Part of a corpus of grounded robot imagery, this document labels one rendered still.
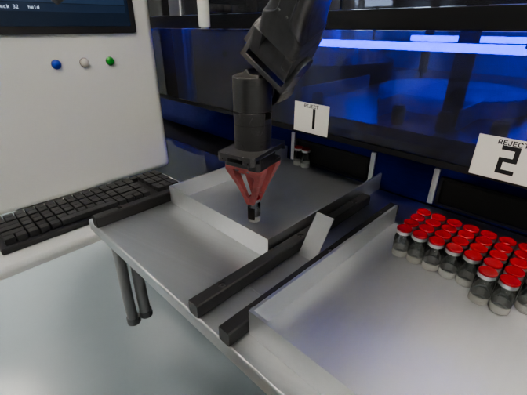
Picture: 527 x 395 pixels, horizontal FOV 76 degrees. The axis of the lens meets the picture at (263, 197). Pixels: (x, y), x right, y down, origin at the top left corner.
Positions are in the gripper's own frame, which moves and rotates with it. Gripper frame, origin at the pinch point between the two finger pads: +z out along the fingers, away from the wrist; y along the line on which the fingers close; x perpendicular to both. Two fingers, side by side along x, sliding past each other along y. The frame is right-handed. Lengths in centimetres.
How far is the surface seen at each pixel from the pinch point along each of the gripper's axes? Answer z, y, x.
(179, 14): -28, 31, 41
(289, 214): 4.6, 5.3, -4.3
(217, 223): 3.6, -5.2, 3.9
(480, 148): -10.1, 12.9, -30.4
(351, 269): 4.5, -4.2, -18.7
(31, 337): 93, -5, 110
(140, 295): 63, 16, 60
